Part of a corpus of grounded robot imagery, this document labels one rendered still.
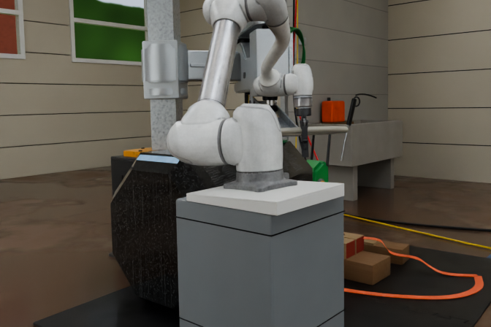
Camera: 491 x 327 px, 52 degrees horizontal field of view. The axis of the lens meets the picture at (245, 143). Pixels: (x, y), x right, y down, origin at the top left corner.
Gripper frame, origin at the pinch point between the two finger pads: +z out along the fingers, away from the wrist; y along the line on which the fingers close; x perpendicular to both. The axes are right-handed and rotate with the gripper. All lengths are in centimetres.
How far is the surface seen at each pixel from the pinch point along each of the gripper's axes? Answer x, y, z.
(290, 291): 11, -97, 37
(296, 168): 2, 68, 14
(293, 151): 3, 83, 4
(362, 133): -83, 318, -2
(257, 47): 23, 71, -62
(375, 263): -43, 59, 72
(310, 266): 5, -89, 32
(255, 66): 25, 74, -51
